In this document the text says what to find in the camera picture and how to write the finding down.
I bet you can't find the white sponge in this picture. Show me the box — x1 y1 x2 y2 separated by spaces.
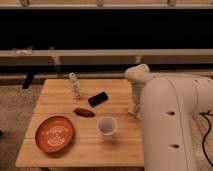
128 104 140 119

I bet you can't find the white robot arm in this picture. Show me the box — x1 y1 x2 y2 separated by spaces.
125 64 213 171

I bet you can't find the black rectangular block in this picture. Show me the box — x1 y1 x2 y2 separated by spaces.
88 92 108 107

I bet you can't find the white paper cup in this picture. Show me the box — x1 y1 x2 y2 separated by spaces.
97 116 118 140

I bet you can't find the red-brown food item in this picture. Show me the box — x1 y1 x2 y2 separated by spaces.
74 108 95 117

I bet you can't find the small white bottle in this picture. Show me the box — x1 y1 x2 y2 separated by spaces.
69 73 81 99

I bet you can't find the wooden table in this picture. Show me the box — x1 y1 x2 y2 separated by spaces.
16 79 144 168

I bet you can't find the orange plate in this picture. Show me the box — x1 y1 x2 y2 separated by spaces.
35 116 74 153

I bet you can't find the grey horizontal rail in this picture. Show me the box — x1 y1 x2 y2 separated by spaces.
0 49 213 66

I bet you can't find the black cable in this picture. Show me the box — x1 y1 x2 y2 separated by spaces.
199 111 213 169

